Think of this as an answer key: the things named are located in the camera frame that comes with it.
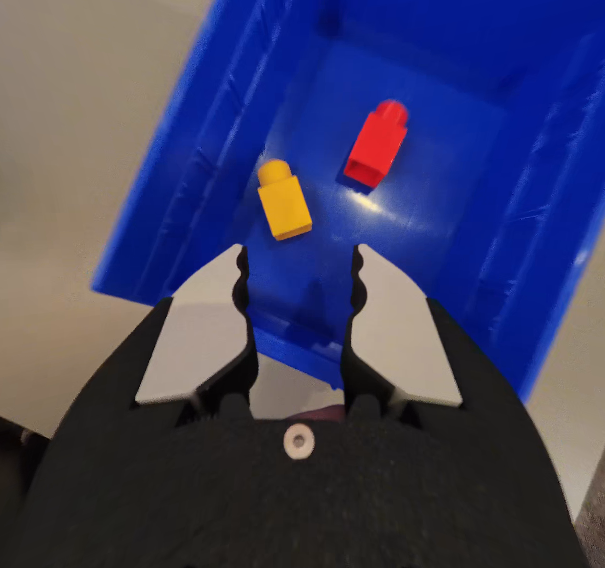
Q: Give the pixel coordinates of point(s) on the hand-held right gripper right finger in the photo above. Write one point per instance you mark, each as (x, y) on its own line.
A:
(401, 341)

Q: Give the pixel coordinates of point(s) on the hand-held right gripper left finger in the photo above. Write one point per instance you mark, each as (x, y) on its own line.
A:
(198, 336)

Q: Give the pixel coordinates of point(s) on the yellow one-stud toy block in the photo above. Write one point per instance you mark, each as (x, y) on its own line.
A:
(286, 209)

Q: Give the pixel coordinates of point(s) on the red one-stud toy block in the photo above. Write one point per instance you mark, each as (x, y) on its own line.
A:
(378, 142)

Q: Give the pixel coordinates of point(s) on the blue plastic bin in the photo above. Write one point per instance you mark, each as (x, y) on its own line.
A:
(425, 57)

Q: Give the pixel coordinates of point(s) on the grey desk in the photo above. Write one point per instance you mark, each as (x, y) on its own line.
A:
(71, 105)

